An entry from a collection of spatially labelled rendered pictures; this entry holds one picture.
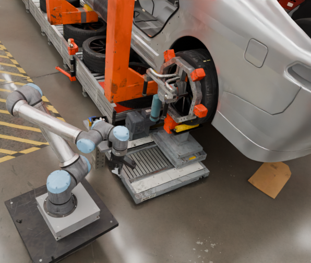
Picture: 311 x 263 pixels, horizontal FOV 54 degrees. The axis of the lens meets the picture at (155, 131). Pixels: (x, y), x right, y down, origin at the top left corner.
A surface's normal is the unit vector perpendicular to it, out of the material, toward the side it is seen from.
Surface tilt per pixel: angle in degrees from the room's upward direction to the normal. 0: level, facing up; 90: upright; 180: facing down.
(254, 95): 90
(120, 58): 90
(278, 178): 2
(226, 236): 0
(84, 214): 0
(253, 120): 90
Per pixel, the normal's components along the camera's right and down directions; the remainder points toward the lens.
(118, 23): 0.50, 0.61
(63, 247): 0.15, -0.76
